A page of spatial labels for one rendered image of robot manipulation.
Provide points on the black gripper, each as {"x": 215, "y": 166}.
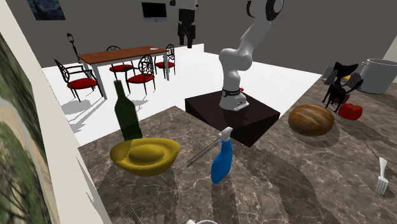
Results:
{"x": 186, "y": 17}

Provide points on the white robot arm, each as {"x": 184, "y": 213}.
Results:
{"x": 235, "y": 62}

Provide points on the wooden dining table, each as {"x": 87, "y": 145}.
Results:
{"x": 118, "y": 55}

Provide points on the dark green glass bottle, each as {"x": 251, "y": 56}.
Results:
{"x": 126, "y": 116}

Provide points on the dark robot stand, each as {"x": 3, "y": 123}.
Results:
{"x": 257, "y": 122}

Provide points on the grey serrated knife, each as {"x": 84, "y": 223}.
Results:
{"x": 201, "y": 154}

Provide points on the yellow ingot-shaped bowl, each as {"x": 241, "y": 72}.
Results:
{"x": 145, "y": 156}

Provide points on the blue spray bottle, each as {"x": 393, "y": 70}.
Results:
{"x": 222, "y": 163}

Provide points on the grey box-shaped appliance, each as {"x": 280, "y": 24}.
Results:
{"x": 328, "y": 73}

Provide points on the brown bread loaf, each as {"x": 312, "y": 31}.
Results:
{"x": 311, "y": 120}

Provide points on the black cat figure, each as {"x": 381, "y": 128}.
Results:
{"x": 336, "y": 90}

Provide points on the red tomato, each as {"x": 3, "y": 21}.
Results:
{"x": 350, "y": 112}

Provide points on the white round object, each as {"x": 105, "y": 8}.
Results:
{"x": 201, "y": 222}

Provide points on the grey cooking pot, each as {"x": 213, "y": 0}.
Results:
{"x": 378, "y": 77}

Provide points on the white fork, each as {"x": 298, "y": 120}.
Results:
{"x": 382, "y": 184}

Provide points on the black wall television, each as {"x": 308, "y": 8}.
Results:
{"x": 154, "y": 10}

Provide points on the dark blue wall picture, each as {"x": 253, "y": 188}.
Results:
{"x": 46, "y": 9}

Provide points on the large landscape wall picture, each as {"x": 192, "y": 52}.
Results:
{"x": 15, "y": 139}

